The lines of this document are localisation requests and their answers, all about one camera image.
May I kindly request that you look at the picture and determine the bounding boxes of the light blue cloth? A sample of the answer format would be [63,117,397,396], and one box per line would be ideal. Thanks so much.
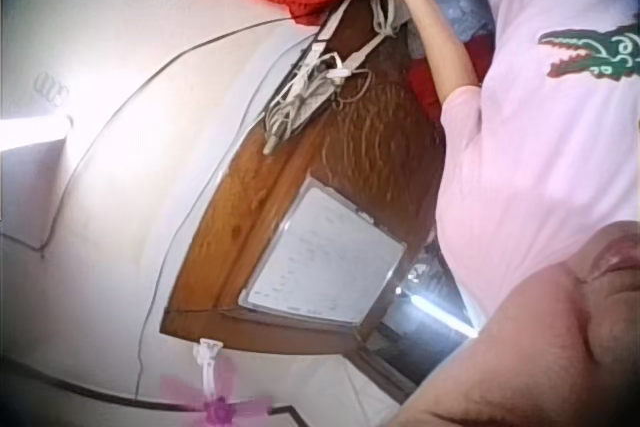
[404,0,496,48]

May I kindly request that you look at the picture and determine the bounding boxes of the red garment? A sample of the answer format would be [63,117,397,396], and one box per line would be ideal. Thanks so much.
[405,37,496,113]

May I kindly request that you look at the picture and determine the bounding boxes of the white power strip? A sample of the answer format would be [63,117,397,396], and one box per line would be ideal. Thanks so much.
[277,0,357,113]

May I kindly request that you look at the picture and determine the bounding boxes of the brown wooden table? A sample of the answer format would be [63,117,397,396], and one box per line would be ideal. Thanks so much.
[159,0,451,354]

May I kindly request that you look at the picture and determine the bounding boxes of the white paper clipboard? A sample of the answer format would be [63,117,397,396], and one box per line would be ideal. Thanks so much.
[237,186,407,324]

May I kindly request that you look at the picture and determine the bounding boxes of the coiled metal spring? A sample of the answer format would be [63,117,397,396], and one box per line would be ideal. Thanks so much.
[32,72,70,106]

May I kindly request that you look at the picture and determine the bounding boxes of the white plastic clip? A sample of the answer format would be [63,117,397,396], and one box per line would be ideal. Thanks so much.
[193,338,222,398]

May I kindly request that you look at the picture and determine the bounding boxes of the purple flower ornament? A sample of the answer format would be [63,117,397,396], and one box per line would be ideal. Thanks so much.
[159,371,274,427]

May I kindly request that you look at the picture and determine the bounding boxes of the white strap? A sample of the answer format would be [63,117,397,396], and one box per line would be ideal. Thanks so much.
[344,0,412,73]

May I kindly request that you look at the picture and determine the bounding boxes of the bundle of white cables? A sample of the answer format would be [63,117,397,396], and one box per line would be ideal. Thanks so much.
[262,51,357,155]

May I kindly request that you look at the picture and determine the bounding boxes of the thin black cable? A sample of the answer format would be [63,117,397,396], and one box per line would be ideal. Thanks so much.
[0,16,301,403]

